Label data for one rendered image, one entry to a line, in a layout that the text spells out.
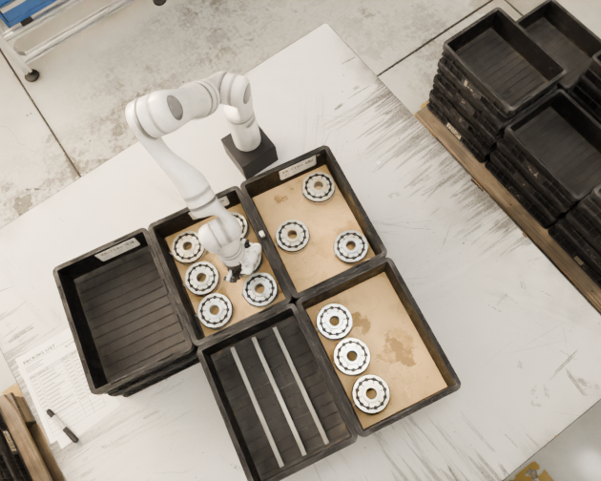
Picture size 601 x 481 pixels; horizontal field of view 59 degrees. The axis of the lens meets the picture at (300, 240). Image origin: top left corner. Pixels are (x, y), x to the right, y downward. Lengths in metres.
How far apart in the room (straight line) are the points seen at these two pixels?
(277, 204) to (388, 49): 1.56
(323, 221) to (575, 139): 1.23
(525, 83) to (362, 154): 0.82
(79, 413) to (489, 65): 2.01
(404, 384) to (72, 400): 1.01
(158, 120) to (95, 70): 2.10
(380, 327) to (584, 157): 1.25
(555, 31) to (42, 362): 2.56
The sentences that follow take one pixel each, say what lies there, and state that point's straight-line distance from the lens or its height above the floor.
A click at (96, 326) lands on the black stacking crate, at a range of 1.72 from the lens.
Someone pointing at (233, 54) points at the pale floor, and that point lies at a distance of 3.07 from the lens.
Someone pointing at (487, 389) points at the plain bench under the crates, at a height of 0.70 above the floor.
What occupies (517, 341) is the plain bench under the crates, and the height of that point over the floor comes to 0.70.
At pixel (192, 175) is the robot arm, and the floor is 1.30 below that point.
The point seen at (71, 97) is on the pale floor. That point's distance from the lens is 3.21.
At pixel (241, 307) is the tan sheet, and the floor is 0.83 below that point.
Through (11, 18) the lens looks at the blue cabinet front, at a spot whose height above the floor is 0.36.
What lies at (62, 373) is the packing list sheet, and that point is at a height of 0.70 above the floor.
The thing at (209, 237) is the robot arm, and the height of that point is 1.20.
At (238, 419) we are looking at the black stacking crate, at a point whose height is 0.83.
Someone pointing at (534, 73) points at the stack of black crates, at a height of 0.49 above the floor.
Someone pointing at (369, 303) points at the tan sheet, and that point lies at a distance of 1.58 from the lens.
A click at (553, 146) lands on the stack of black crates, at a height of 0.38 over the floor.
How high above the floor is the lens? 2.37
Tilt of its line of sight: 71 degrees down
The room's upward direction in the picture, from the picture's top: 11 degrees counter-clockwise
